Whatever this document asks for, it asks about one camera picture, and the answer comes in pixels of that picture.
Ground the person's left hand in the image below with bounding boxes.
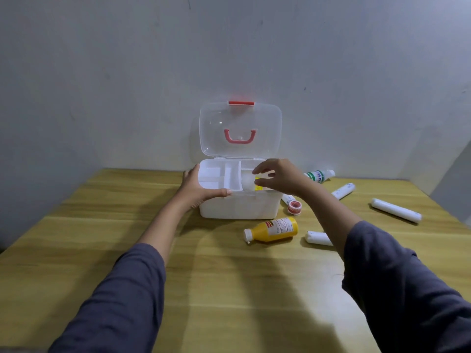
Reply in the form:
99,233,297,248
176,164,233,212

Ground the person's right hand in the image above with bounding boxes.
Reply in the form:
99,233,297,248
252,158,314,197

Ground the white bottle green label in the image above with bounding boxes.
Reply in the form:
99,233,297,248
304,169,336,184

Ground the white packet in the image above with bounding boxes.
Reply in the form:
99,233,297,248
241,170,257,192

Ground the white first aid box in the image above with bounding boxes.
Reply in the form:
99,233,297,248
198,101,283,220

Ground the yellow medicine bottle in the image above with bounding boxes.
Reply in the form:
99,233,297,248
243,216,299,244

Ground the person's right forearm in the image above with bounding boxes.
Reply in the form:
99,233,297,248
300,181,471,353

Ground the person's left forearm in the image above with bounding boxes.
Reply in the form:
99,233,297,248
48,198,192,353

